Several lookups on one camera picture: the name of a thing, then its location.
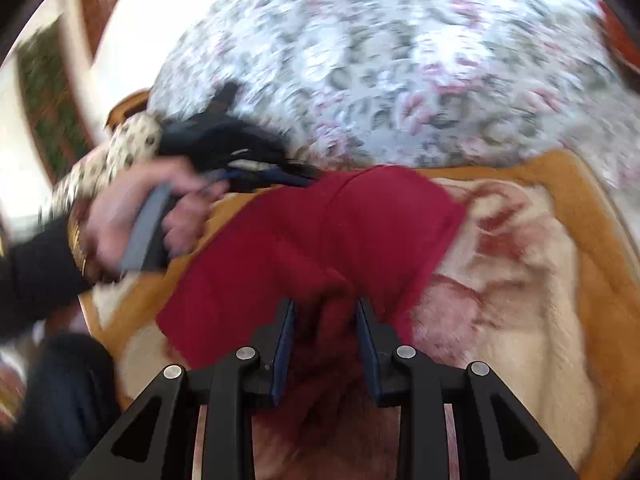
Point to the cream dotted pillow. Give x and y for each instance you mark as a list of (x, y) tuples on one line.
[(133, 141)]

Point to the floral grey quilt bundle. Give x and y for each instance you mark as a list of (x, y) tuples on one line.
[(417, 82)]

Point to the dark red long-sleeve shirt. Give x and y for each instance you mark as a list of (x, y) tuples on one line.
[(377, 234)]

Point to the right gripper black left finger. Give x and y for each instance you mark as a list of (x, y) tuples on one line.
[(206, 413)]

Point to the fleece blanket with orange border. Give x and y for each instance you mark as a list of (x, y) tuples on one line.
[(541, 282)]

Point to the orange velvet cushion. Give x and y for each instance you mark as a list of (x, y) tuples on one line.
[(617, 39)]

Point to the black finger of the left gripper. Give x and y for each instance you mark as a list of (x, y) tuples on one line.
[(247, 181)]

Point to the black sleeved left forearm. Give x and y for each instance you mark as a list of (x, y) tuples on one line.
[(37, 277)]

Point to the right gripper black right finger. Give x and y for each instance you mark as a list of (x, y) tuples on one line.
[(454, 422)]

